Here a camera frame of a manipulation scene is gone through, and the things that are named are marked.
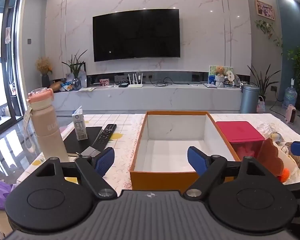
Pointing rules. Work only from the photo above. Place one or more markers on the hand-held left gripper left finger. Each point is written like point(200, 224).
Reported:
point(104, 161)

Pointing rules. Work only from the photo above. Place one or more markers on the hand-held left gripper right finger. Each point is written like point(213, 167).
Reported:
point(197, 160)

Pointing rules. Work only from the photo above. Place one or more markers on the cream cloth pouch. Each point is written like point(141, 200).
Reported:
point(288, 161)

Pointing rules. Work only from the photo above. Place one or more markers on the orange cardboard box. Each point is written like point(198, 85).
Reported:
point(162, 180)

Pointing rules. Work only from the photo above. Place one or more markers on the clear plastic bag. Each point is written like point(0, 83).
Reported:
point(266, 128)

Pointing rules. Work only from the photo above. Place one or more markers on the grey card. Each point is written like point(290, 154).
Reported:
point(90, 152)

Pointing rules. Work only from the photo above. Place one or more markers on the orange knitted ball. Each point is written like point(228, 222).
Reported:
point(284, 175)

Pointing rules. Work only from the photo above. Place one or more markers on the black remote control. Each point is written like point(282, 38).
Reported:
point(105, 133)

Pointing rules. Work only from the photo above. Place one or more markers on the brown scalloped felt piece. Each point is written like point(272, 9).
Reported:
point(267, 155)

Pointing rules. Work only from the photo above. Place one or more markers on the pink space heater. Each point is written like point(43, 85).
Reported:
point(291, 115)

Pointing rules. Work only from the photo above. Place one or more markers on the milk carton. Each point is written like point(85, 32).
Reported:
point(79, 126)

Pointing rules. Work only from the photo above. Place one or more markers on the tile pattern table mat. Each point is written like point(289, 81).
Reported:
point(125, 120)

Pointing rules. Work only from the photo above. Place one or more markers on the red lid storage box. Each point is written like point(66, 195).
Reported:
point(237, 130)

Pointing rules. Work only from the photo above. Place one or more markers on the blue water jug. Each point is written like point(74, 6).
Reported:
point(290, 97)

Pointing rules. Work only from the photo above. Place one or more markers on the pastel woven basket bag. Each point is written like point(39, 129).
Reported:
point(260, 107)

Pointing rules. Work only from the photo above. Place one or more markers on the white lace tablecloth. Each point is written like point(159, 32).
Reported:
point(240, 117)

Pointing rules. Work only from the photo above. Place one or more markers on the pink water bottle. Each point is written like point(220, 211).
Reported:
point(48, 130)

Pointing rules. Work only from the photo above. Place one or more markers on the blue grey trash can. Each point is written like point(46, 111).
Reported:
point(249, 100)

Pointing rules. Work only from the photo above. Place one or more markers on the white tablet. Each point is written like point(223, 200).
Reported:
point(211, 85)

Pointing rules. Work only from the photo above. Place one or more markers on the white marble TV cabinet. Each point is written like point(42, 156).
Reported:
point(145, 97)

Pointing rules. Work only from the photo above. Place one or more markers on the long leaf potted plant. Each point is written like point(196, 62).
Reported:
point(262, 82)

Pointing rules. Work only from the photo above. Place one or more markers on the small black device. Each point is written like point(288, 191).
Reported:
point(123, 85)

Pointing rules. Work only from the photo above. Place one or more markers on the pink photo card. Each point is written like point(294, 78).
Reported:
point(104, 82)

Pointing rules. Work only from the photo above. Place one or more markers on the white router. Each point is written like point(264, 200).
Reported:
point(135, 85)

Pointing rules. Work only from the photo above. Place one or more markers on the snack bags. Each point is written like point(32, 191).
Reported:
point(65, 86)

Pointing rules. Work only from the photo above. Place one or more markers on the round white ornament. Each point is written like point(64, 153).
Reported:
point(230, 76)

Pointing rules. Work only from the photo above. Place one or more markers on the small teddy bear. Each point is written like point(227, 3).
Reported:
point(220, 70)

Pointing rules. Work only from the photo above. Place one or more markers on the green plant in glass vase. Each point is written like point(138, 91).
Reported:
point(76, 67)

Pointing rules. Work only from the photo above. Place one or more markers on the purple plastic bag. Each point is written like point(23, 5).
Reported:
point(0, 195)

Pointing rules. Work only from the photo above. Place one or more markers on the dried yellow flowers in vase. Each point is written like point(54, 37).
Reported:
point(43, 66)

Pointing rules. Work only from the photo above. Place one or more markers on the hanging vine plant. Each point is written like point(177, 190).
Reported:
point(267, 28)

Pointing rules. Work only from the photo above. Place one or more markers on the black flat television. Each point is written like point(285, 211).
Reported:
point(136, 35)

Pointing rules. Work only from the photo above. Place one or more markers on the wall socket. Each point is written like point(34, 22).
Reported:
point(273, 88)

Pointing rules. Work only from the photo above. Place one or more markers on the framed wall picture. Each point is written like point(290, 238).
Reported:
point(265, 10)

